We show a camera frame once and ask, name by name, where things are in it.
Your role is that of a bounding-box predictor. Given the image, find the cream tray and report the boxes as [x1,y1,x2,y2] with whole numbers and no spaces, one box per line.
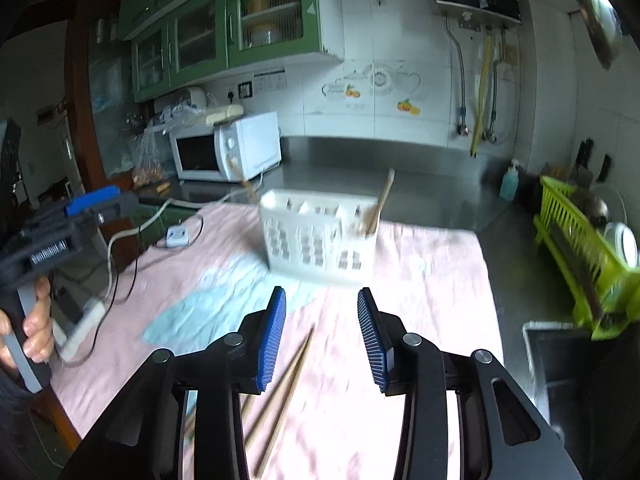
[204,104,245,127]

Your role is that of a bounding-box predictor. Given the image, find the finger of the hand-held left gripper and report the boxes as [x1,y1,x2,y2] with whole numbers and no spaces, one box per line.
[66,185,142,233]

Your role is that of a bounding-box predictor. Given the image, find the steel sink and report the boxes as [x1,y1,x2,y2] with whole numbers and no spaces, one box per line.
[522,321,606,466]

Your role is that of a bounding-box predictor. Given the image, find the white power strip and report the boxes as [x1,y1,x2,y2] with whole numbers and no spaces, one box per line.
[51,296,107,362]

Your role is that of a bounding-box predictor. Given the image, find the white microwave oven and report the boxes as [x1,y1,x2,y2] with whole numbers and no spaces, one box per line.
[169,111,283,183]

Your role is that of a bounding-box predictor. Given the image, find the green dish rack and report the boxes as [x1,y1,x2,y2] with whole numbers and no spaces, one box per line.
[532,175,640,342]

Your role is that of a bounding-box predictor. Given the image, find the person's left hand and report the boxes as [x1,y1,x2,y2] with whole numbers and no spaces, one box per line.
[0,277,56,372]

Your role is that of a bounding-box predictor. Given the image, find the clear plastic bag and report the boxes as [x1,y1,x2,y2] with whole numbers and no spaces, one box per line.
[127,117,173,187]

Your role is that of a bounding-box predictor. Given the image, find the white plate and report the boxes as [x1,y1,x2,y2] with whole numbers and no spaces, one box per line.
[601,221,639,269]

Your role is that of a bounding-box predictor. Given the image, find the steel range hood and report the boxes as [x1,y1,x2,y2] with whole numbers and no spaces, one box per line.
[561,0,627,72]

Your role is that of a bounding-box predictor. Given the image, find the wooden chopstick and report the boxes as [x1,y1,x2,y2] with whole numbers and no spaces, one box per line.
[252,327,316,479]
[366,168,397,237]
[226,156,262,207]
[241,355,303,458]

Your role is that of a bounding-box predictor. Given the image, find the yellow gas hose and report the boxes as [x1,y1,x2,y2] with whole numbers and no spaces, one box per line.
[470,30,495,159]

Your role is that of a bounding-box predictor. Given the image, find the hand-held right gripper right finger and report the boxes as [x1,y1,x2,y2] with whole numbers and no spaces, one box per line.
[356,287,583,480]

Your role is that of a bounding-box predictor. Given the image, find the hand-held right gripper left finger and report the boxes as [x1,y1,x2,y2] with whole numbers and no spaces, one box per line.
[57,286,287,480]

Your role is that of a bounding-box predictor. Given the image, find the green wall cabinet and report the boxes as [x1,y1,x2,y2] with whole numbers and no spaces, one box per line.
[119,0,347,104]

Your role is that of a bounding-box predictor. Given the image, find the metal water hose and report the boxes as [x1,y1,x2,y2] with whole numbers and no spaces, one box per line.
[444,14,471,137]

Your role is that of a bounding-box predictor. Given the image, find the pink printed towel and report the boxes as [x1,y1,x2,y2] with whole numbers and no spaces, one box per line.
[50,201,506,480]

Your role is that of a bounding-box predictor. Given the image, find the white power cable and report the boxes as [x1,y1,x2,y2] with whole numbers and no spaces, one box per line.
[106,184,257,277]

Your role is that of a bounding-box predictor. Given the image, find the blue soap bottle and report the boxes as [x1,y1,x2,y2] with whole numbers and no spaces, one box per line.
[499,158,521,201]

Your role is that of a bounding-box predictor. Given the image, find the white plastic utensil holder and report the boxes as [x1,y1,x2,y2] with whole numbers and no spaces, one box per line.
[259,189,382,287]

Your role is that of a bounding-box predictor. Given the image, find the black kitchen knives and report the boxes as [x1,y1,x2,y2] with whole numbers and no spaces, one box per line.
[574,138,614,184]

